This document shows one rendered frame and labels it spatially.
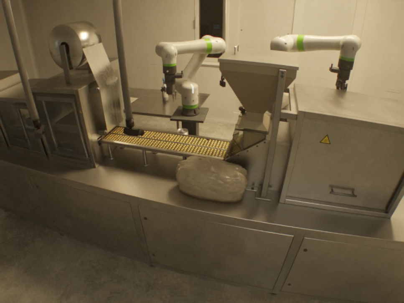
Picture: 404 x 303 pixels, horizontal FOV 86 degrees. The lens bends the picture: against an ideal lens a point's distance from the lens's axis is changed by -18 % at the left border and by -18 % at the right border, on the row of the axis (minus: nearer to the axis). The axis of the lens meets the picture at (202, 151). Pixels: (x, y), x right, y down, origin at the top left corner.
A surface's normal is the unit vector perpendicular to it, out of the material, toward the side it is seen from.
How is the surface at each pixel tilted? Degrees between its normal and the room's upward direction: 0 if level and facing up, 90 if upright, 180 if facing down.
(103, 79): 72
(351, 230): 0
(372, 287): 90
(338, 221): 0
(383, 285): 90
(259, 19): 90
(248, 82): 114
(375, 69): 90
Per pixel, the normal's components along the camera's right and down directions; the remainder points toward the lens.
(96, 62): 0.91, -0.13
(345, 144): -0.27, 0.51
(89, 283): 0.00, -0.84
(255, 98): -0.25, 0.81
